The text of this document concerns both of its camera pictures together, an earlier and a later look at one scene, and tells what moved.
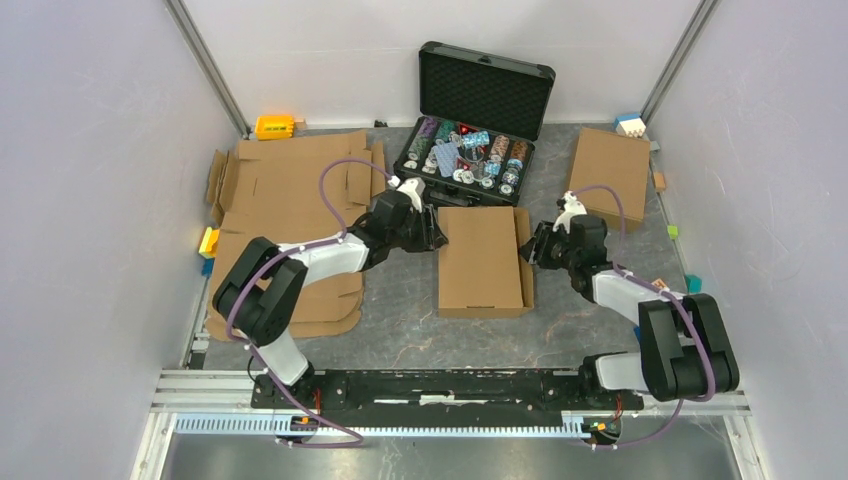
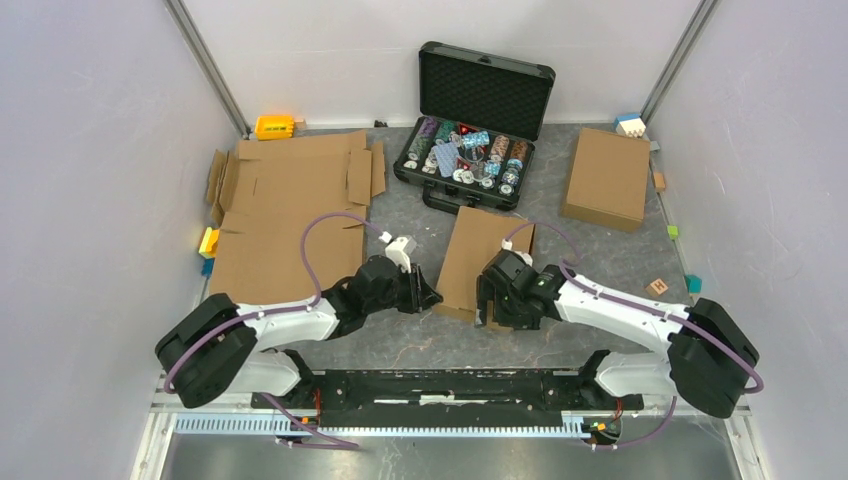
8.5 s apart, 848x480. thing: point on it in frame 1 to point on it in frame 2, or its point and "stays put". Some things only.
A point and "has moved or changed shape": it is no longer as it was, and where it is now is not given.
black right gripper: (534, 250) to (485, 290)
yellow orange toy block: (209, 243) stays put
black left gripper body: (410, 237) to (401, 296)
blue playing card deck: (445, 155) stays put
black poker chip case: (472, 143) stays put
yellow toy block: (274, 127) stays put
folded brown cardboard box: (606, 158) stays put
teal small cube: (693, 283) stays put
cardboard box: (481, 273) has moved or changed shape
